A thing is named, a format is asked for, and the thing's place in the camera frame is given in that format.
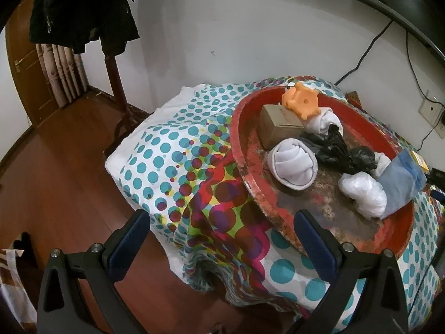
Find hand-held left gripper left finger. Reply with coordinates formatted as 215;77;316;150
36;209;151;334

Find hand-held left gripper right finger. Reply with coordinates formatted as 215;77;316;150
294;209;409;334

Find round red tray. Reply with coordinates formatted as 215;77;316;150
229;83;416;260

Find white plastic bag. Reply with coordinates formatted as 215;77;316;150
339;172;388;220

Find large white sock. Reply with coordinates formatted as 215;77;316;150
267;138;319;191

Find black plastic bag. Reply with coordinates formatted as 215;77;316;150
300;124;350;168
342;147;379;175

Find light blue sock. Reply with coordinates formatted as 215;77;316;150
377;149;427;217

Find brown cardboard box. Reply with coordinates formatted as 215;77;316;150
257;104;307;149

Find orange toy figure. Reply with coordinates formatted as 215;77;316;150
281;83;320;121

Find polka dot tablecloth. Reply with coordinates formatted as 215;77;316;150
104;75;445;334

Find printed cloth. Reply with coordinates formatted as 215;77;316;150
0;249;37;334

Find yellow box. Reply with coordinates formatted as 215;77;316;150
410;151;430;173

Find red snack wrapper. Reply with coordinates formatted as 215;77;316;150
344;91;364;108

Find wooden coat rack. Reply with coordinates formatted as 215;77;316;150
100;38;151;154

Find wooden slatted boards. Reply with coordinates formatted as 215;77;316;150
36;43;88;108

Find wooden door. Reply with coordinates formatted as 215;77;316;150
5;0;58;126

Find dark hanging clothes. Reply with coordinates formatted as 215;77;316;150
28;0;145;55

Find black adapter cable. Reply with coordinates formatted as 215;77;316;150
416;123;441;148

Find white wall socket plate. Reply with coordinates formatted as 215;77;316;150
419;99;445;126

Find black television cable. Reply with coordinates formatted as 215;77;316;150
335;21;394;85

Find black looped cable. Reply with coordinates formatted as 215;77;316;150
405;31;445;105

